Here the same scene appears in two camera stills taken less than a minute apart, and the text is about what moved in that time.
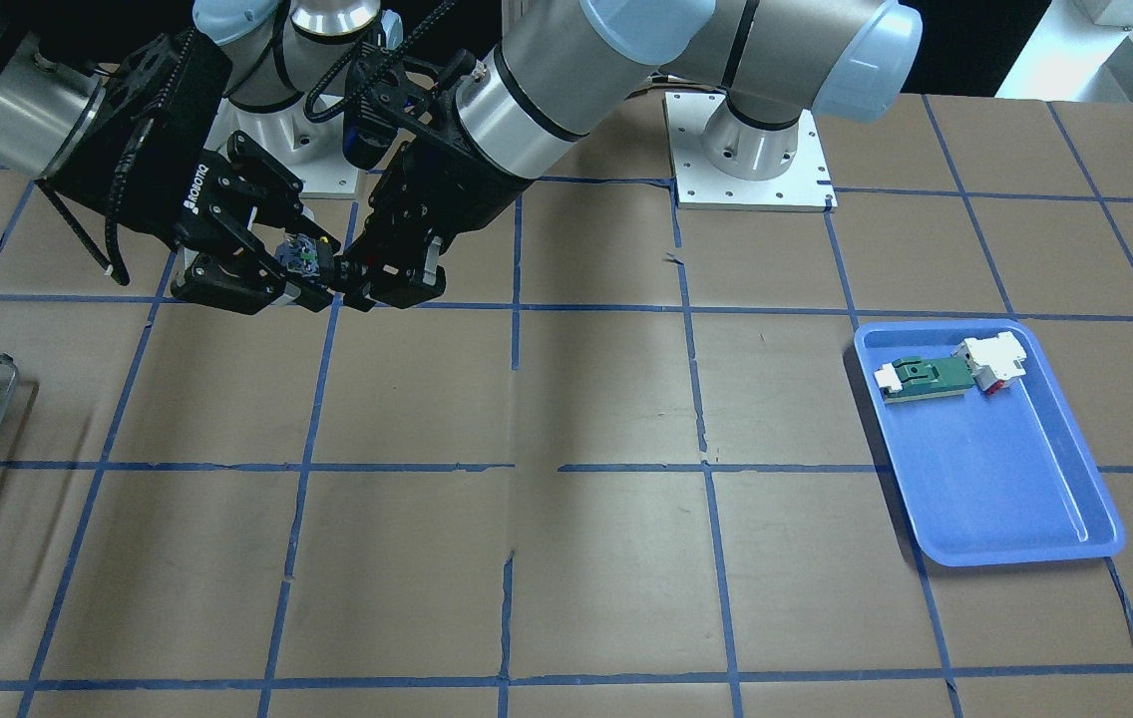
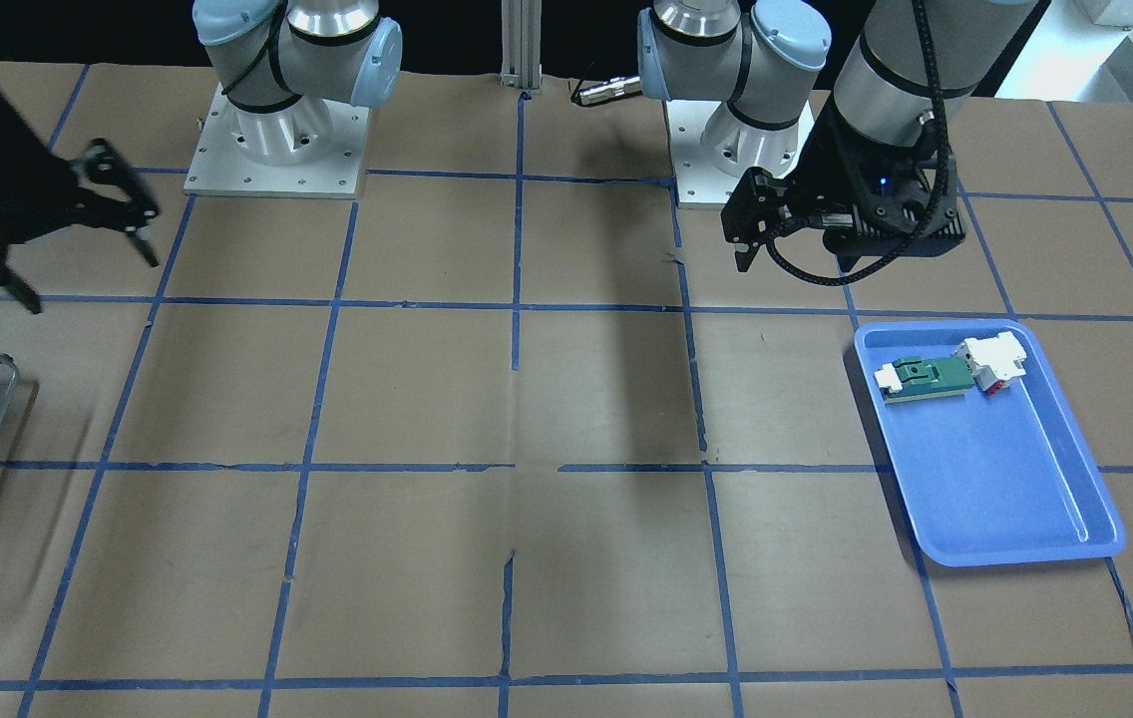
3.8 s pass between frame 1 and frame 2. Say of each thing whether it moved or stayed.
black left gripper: moved
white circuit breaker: stayed
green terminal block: stayed
